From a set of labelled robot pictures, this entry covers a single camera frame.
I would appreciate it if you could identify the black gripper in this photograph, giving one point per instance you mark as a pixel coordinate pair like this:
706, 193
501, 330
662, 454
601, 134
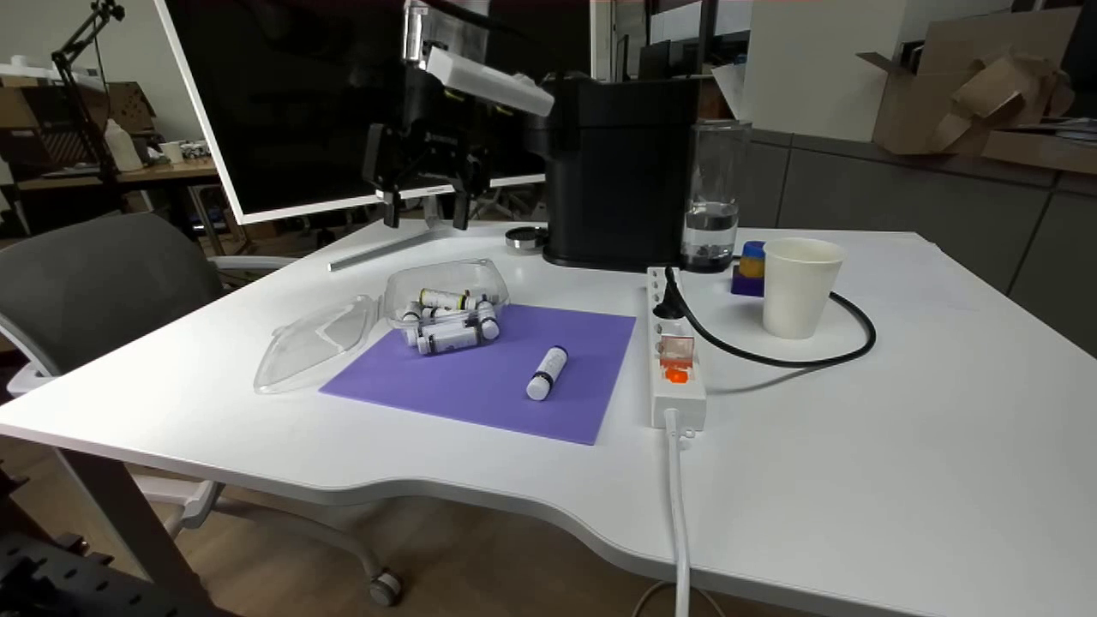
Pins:
429, 139

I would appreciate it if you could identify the clear plastic bag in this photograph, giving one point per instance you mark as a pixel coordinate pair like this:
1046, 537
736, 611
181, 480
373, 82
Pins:
310, 348

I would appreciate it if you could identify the white power strip orange switch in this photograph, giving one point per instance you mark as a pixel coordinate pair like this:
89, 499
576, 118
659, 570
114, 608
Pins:
675, 394

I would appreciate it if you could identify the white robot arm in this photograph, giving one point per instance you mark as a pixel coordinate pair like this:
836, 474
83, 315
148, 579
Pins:
411, 27

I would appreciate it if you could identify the open brown cardboard boxes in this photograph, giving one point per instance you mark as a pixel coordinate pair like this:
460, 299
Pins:
948, 106

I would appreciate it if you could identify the small white labelled tube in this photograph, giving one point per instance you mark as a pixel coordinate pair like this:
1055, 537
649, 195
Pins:
546, 374
429, 303
488, 324
467, 299
444, 340
411, 321

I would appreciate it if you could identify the small round metal dish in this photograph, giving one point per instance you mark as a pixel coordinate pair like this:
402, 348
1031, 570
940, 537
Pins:
526, 239

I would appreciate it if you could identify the white framed computer monitor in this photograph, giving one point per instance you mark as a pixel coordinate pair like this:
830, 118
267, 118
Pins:
297, 104

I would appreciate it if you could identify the purple paper mat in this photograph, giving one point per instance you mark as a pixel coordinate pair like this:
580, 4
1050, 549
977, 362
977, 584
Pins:
481, 383

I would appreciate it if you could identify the black coffee machine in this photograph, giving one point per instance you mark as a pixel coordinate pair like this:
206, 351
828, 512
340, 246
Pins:
619, 171

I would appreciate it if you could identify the clear glass water carafe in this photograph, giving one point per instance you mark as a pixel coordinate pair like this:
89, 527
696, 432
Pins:
712, 217

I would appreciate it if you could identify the grey office chair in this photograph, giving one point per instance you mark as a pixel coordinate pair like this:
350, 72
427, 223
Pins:
104, 287

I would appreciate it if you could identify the white paper cup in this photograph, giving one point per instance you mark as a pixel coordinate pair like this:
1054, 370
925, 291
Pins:
801, 287

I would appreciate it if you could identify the grey metal table leg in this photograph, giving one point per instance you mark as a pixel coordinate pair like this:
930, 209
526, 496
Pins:
125, 527

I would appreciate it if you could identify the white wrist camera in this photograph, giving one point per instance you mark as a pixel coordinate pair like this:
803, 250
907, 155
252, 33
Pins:
491, 82

